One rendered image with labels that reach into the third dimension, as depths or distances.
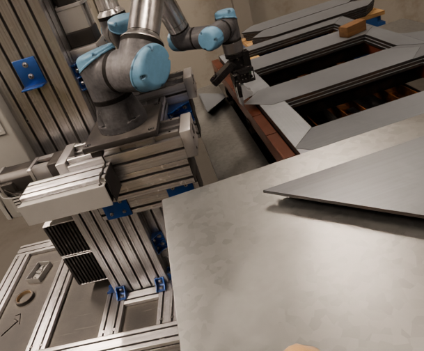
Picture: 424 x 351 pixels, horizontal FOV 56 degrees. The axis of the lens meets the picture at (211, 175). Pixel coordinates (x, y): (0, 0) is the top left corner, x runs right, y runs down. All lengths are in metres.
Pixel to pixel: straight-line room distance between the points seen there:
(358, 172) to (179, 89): 1.08
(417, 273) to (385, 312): 0.07
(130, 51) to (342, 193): 0.66
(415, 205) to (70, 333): 1.56
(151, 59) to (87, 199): 0.43
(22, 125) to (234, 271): 1.06
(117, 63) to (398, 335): 0.87
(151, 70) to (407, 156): 0.64
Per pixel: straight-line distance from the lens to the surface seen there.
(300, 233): 0.62
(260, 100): 1.60
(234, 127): 1.83
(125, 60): 1.06
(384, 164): 0.70
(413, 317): 0.52
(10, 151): 1.50
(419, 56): 1.77
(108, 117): 1.18
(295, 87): 1.65
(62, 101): 1.40
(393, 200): 0.63
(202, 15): 4.33
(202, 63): 4.43
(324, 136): 1.26
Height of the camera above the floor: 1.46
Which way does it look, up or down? 31 degrees down
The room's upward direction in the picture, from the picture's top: 18 degrees counter-clockwise
